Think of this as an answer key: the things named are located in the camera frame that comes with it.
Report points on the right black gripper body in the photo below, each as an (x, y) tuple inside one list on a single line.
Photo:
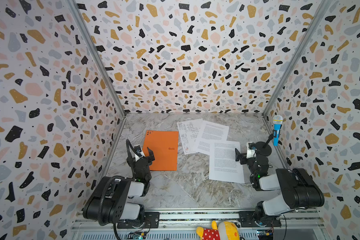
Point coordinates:
[(247, 159)]

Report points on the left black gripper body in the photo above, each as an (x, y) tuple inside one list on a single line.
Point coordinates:
[(140, 161)]

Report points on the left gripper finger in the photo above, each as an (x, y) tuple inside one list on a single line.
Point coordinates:
[(131, 159), (151, 156)]

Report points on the orange black binder folder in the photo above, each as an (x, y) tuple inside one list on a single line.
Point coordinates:
[(164, 145)]

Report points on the text paper sheet front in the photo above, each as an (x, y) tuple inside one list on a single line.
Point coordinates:
[(223, 166)]

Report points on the text paper sheet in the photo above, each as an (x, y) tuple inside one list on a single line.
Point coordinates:
[(208, 133), (223, 166)]

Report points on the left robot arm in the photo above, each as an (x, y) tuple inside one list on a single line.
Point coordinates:
[(109, 204)]

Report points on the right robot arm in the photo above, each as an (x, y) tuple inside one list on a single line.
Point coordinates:
[(298, 191)]

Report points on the black microphone stand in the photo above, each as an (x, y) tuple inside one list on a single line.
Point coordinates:
[(263, 148)]

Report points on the text paper sheet back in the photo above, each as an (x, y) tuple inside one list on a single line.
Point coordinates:
[(208, 133)]

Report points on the paper sheet with diagram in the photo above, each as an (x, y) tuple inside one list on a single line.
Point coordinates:
[(189, 131)]

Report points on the blue toy microphone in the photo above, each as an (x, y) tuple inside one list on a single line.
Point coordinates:
[(277, 121)]

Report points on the yellow red plush toy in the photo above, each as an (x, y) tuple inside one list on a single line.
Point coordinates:
[(222, 231)]

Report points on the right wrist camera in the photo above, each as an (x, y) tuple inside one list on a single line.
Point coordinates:
[(251, 150)]

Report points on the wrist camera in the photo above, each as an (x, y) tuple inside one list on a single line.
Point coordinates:
[(138, 151), (251, 150)]

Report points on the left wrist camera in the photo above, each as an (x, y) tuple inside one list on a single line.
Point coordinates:
[(138, 151)]

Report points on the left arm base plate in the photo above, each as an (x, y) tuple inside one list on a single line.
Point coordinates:
[(150, 220)]

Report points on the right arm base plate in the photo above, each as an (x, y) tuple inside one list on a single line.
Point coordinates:
[(251, 219)]

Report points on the aluminium mounting rail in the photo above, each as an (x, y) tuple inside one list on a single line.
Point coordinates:
[(181, 224)]

